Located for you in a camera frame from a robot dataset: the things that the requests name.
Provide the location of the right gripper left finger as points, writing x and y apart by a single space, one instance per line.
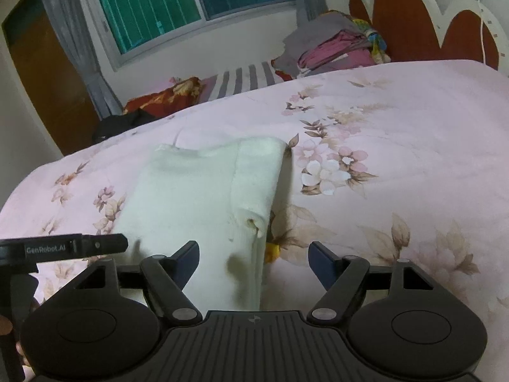
166 279

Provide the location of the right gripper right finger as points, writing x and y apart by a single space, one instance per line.
344 281

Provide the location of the white knit sweater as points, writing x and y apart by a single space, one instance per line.
220 197

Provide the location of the stack of folded clothes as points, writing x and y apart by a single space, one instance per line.
334 41

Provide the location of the pink floral bed sheet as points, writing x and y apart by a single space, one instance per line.
399 161

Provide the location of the black garment on bed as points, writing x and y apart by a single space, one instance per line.
116 125

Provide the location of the brown wooden door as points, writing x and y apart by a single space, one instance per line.
49 78

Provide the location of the grey striped pillow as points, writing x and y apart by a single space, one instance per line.
239 80

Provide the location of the window with green screen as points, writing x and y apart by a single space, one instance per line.
187 4

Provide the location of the red white scalloped headboard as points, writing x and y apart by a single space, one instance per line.
419 30

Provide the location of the left grey curtain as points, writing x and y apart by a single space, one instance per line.
68 22

